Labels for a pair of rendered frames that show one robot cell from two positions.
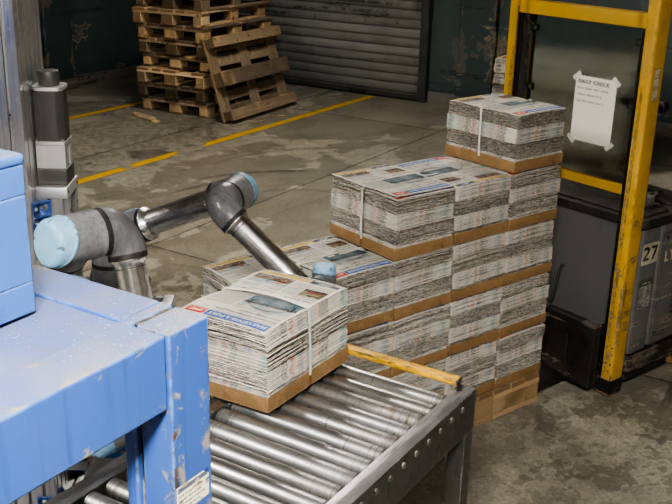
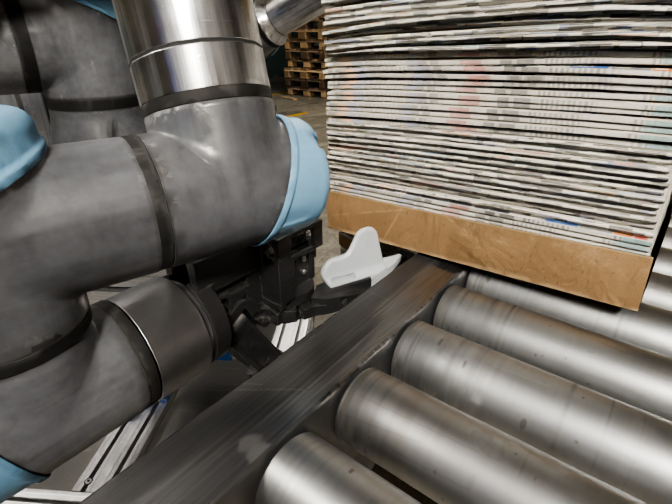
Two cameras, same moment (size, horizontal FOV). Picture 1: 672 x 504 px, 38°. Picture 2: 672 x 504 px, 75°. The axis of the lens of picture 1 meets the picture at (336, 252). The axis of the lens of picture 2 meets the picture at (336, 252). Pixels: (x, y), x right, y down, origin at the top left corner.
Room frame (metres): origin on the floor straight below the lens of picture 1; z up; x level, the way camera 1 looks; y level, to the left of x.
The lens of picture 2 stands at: (1.88, 0.35, 0.99)
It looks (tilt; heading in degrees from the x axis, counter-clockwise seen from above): 27 degrees down; 6
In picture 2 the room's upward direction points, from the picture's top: straight up
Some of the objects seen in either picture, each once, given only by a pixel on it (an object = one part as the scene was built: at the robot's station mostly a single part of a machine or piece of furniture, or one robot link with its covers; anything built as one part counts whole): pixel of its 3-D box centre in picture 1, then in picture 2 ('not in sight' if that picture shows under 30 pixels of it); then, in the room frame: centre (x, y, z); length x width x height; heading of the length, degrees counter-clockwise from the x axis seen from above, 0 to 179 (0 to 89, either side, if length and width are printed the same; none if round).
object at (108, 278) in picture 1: (110, 274); not in sight; (2.95, 0.73, 0.87); 0.15 x 0.15 x 0.10
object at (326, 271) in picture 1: (322, 282); not in sight; (2.83, 0.04, 0.90); 0.11 x 0.08 x 0.11; 161
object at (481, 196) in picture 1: (448, 198); not in sight; (3.65, -0.43, 0.95); 0.38 x 0.29 x 0.23; 38
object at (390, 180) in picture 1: (391, 179); not in sight; (3.47, -0.20, 1.06); 0.37 x 0.29 x 0.01; 38
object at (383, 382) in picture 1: (372, 382); not in sight; (2.42, -0.11, 0.77); 0.47 x 0.05 x 0.05; 58
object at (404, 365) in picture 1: (390, 361); not in sight; (2.48, -0.16, 0.81); 0.43 x 0.03 x 0.02; 58
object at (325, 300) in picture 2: not in sight; (322, 291); (2.21, 0.39, 0.79); 0.09 x 0.05 x 0.02; 121
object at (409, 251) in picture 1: (390, 233); not in sight; (3.46, -0.20, 0.86); 0.38 x 0.29 x 0.04; 38
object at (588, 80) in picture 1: (579, 95); not in sight; (4.12, -1.02, 1.28); 0.57 x 0.01 x 0.65; 39
